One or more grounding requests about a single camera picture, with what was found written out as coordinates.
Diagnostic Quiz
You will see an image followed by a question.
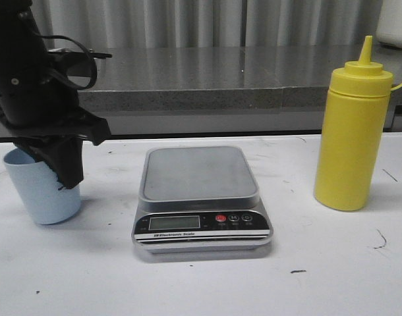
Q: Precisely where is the white appliance on counter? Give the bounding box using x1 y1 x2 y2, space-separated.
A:
376 0 402 49

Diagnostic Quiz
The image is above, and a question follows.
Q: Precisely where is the light blue plastic cup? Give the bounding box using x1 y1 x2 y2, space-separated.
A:
3 148 81 224

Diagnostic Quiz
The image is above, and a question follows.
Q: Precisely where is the silver digital kitchen scale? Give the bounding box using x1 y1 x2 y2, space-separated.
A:
131 145 273 253

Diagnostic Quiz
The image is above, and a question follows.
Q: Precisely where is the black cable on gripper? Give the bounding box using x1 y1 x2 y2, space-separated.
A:
39 34 98 90

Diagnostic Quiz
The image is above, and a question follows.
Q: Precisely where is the grey stone counter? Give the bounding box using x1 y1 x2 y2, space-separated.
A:
0 45 402 138

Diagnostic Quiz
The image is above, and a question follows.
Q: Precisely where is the yellow squeeze bottle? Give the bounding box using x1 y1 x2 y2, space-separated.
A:
314 36 402 211

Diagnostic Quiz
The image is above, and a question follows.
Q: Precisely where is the grey pleated curtain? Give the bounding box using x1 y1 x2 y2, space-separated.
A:
32 0 382 49

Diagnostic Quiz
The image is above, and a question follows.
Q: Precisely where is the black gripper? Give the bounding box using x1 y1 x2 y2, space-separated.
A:
0 1 111 189

